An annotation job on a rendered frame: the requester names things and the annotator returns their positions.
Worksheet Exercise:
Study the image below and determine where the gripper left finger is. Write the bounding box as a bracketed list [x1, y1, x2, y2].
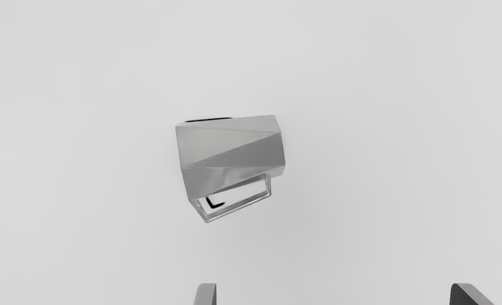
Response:
[193, 283, 217, 305]

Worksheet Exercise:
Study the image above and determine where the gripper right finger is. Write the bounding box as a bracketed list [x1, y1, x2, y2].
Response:
[449, 283, 496, 305]

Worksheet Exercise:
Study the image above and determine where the grey faceted mug angular handle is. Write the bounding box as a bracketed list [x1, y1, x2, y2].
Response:
[175, 114, 286, 224]

